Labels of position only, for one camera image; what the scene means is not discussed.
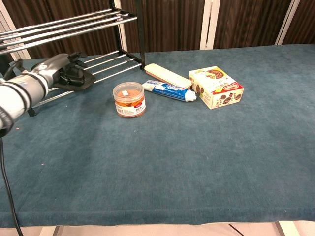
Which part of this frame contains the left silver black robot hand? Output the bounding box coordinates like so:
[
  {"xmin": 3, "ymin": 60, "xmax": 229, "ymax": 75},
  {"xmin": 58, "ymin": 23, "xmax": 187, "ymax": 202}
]
[{"xmin": 31, "ymin": 52, "xmax": 87, "ymax": 87}]

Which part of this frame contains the black slipper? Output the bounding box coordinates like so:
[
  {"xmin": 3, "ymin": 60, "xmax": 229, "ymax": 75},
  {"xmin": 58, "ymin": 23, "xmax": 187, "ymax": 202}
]
[{"xmin": 53, "ymin": 68, "xmax": 97, "ymax": 92}]

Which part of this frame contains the black chrome shoe rack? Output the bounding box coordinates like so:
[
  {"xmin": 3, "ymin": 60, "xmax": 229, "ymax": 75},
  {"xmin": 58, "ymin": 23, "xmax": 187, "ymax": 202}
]
[{"xmin": 0, "ymin": 0, "xmax": 145, "ymax": 118}]

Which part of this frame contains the clear plastic snack jar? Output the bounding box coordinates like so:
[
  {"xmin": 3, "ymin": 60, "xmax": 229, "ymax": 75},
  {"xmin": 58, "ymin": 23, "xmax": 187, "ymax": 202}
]
[{"xmin": 112, "ymin": 81, "xmax": 147, "ymax": 118}]

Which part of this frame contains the beige oblong case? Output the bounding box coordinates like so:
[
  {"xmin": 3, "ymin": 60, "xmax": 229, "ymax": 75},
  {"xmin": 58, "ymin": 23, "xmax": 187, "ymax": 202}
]
[{"xmin": 144, "ymin": 63, "xmax": 193, "ymax": 89}]

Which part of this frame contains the blue white toothpaste tube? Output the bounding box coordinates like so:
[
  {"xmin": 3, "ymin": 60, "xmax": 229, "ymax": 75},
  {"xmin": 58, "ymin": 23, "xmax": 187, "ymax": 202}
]
[{"xmin": 142, "ymin": 79, "xmax": 198, "ymax": 103}]

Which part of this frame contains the blue felt table cloth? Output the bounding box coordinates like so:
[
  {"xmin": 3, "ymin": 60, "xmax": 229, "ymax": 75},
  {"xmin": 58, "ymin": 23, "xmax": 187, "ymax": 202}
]
[{"xmin": 0, "ymin": 43, "xmax": 315, "ymax": 228}]

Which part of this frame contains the cookie box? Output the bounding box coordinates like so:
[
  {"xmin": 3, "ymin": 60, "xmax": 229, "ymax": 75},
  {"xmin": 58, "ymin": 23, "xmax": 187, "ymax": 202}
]
[{"xmin": 189, "ymin": 65, "xmax": 245, "ymax": 110}]

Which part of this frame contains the white table leg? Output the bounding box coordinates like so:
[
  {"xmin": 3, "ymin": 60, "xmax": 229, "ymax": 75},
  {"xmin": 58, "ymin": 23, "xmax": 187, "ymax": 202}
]
[
  {"xmin": 38, "ymin": 225, "xmax": 65, "ymax": 236},
  {"xmin": 272, "ymin": 220, "xmax": 301, "ymax": 236}
]

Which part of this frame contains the white partition post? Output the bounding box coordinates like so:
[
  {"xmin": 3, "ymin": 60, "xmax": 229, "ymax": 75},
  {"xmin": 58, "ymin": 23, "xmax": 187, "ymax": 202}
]
[
  {"xmin": 117, "ymin": 0, "xmax": 128, "ymax": 54},
  {"xmin": 274, "ymin": 0, "xmax": 301, "ymax": 46},
  {"xmin": 199, "ymin": 0, "xmax": 221, "ymax": 51},
  {"xmin": 0, "ymin": 0, "xmax": 32, "ymax": 62}
]

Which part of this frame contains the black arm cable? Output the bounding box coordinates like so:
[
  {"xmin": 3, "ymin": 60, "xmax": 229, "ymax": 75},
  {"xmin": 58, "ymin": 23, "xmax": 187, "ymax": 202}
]
[{"xmin": 0, "ymin": 59, "xmax": 25, "ymax": 236}]

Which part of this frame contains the black floor cable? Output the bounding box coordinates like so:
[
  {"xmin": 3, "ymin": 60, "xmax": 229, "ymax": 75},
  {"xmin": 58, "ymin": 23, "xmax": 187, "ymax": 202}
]
[{"xmin": 227, "ymin": 222, "xmax": 247, "ymax": 236}]

